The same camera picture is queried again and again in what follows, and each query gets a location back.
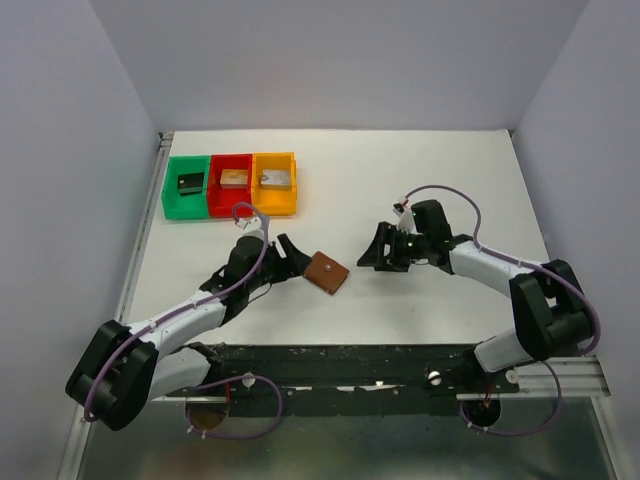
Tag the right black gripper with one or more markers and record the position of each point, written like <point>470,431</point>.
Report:
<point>386,233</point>

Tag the black card in green bin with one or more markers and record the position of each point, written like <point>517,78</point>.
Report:
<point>190,183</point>

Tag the brown leather card holder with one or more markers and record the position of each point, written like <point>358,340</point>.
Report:
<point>326,273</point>

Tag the gold card in red bin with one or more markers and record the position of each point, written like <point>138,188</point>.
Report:
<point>233,178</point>

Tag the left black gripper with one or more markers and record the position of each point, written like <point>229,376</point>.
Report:
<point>291,266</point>

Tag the silver card in yellow bin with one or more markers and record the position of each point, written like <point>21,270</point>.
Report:
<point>276,179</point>

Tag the green plastic bin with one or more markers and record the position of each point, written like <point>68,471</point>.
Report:
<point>176,207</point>

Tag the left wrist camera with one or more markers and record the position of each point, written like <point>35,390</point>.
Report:
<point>256,226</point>

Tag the red plastic bin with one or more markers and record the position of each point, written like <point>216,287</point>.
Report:
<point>221,195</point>

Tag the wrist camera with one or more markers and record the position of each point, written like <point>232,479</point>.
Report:
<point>404,213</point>
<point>256,226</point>

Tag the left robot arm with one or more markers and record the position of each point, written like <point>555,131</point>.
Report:
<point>125,366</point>

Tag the yellow plastic bin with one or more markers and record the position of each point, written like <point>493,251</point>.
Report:
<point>274,200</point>

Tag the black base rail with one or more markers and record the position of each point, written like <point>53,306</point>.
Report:
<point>345,380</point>

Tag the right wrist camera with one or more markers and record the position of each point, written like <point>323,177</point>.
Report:
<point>404,213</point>

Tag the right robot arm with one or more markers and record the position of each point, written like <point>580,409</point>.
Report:
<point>550,317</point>

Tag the aluminium frame rail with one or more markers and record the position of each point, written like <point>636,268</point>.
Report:
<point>80,428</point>

